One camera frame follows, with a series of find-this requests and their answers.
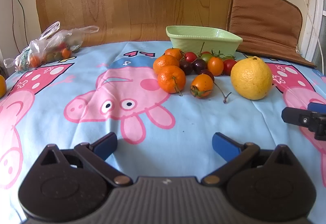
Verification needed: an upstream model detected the large yellow lemon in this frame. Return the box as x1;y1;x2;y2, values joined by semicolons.
230;56;272;100

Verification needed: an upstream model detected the orange tomato with stem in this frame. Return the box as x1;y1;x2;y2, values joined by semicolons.
190;74;214;98

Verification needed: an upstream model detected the dark cherry with stem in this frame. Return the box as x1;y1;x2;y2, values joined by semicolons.
200;70;231;104

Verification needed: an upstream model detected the red cherry tomato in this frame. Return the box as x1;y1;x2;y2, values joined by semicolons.
223;59;237;75
185;52;197;63

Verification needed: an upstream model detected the orange cherry tomato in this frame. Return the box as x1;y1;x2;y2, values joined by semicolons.
207;57;224;77

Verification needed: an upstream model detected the orange tangerine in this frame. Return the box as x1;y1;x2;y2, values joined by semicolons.
152;55;179;75
157;66;186;96
164;48;185;61

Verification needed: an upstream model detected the green tomato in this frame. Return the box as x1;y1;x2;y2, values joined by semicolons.
200;52;213;63

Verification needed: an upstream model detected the red cherry tomato back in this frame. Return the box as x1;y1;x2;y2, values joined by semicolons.
185;52;197;63

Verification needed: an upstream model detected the cartoon pig tablecloth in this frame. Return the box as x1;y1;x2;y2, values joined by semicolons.
1;42;325;223

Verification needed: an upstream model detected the brown seat cushion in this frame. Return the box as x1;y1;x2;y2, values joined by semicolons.
227;0;316;68

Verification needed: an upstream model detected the plastic bag of tomatoes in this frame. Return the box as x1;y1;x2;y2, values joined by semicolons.
3;21;99;73

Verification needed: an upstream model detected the small lemon at edge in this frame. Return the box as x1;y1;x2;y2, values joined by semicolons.
0;75;7;98

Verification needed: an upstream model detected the light green ceramic dish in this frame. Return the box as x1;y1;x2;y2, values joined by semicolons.
166;25;243;55

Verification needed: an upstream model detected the black thin wall cable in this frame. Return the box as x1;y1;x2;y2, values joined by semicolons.
6;0;28;54

